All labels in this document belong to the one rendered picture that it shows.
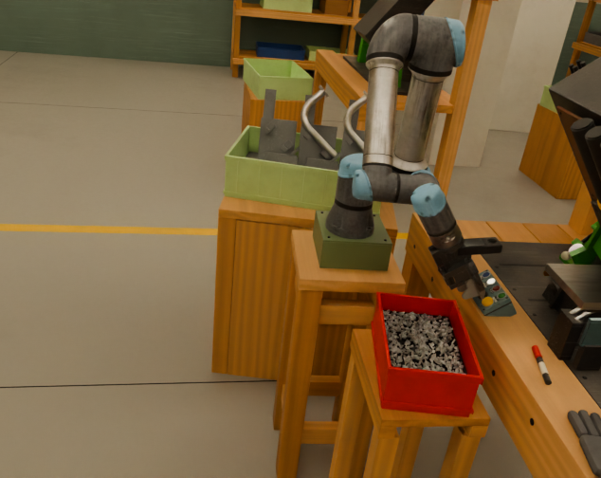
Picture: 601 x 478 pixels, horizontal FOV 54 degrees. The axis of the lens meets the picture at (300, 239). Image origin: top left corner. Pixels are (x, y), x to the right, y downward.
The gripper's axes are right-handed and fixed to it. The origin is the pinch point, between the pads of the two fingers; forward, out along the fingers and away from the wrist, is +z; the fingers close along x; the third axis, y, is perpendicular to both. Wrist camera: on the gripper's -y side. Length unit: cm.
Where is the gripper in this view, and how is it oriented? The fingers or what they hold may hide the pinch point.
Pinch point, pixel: (482, 293)
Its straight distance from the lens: 162.7
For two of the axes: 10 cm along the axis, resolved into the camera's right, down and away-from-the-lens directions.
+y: -8.7, 4.8, 1.4
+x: 1.2, 4.7, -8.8
